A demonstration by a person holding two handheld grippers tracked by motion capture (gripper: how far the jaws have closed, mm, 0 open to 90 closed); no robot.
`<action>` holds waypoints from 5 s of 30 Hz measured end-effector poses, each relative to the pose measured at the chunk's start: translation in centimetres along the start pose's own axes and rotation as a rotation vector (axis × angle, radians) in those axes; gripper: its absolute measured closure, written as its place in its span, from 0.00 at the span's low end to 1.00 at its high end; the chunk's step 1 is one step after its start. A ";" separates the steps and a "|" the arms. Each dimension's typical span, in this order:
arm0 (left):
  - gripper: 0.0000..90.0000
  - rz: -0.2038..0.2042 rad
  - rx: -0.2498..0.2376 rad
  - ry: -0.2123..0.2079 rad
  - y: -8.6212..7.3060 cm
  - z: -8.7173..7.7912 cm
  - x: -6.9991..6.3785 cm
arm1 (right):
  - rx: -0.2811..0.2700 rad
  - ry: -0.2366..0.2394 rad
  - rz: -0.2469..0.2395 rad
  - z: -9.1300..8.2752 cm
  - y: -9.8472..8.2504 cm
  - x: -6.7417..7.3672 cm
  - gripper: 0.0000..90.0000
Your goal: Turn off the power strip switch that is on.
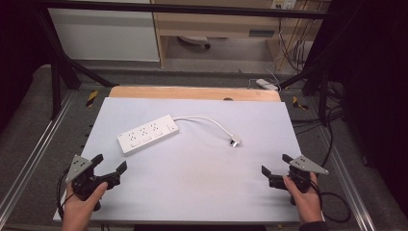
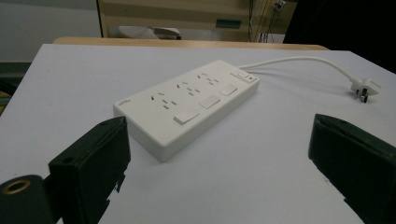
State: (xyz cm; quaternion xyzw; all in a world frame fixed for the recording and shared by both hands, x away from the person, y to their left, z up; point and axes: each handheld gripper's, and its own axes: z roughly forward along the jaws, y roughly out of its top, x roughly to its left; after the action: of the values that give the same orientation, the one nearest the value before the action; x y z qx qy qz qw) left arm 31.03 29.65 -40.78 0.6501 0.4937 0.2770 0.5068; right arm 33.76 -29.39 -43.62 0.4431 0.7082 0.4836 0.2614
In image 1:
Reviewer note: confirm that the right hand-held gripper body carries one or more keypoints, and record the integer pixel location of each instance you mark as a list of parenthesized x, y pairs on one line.
[(300, 179)]

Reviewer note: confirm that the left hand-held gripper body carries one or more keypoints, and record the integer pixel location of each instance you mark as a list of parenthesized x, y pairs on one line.
[(84, 184)]

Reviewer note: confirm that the person's right hand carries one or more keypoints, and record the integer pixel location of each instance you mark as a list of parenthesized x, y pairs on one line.
[(306, 205)]

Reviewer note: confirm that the person's left hand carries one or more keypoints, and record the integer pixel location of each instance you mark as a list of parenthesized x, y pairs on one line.
[(78, 211)]

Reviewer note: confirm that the white power plug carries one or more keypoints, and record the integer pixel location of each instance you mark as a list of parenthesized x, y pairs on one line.
[(235, 142)]

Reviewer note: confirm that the white table mat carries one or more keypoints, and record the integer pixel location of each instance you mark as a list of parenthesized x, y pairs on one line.
[(198, 179)]

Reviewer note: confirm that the small white floor power strip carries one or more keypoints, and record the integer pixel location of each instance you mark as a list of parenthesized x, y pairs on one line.
[(266, 84)]

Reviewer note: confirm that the wooden table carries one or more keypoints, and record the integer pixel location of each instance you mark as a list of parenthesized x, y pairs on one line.
[(192, 93)]

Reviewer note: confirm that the white cabinet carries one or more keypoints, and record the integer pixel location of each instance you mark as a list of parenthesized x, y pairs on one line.
[(106, 35)]

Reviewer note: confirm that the grey chair base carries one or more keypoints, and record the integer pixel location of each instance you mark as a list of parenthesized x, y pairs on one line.
[(194, 40)]

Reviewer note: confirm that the light wooden desk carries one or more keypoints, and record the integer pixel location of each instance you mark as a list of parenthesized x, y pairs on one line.
[(218, 22)]

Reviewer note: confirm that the aluminium rail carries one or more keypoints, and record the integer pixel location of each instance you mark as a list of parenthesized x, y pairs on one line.
[(348, 186), (35, 150)]

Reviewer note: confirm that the white wall socket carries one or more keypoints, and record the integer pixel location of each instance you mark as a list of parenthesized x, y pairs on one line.
[(283, 4)]

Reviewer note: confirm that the black metal frame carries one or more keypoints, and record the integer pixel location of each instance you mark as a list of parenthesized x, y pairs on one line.
[(179, 8)]

